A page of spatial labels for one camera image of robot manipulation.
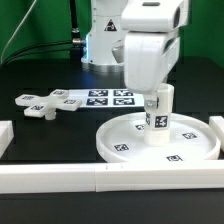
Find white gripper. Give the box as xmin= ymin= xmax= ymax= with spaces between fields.
xmin=124 ymin=31 xmax=180 ymax=110

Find white round table top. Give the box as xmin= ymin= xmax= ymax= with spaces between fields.
xmin=96 ymin=112 xmax=221 ymax=164

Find white marker tag sheet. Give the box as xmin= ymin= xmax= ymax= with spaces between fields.
xmin=66 ymin=89 xmax=144 ymax=108

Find white right fence block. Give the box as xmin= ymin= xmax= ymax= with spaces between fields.
xmin=209 ymin=116 xmax=224 ymax=152

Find white fence block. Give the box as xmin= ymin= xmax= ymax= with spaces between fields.
xmin=209 ymin=116 xmax=224 ymax=152
xmin=0 ymin=121 xmax=14 ymax=158

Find white front fence bar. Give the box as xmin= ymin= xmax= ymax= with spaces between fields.
xmin=0 ymin=160 xmax=224 ymax=194

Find white cross-shaped table base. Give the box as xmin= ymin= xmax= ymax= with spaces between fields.
xmin=15 ymin=89 xmax=82 ymax=120

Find white left fence block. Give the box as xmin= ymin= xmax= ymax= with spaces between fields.
xmin=0 ymin=121 xmax=14 ymax=158

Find black post connector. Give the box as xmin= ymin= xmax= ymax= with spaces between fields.
xmin=69 ymin=0 xmax=83 ymax=59

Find black cables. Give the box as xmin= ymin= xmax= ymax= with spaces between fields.
xmin=0 ymin=0 xmax=88 ymax=65

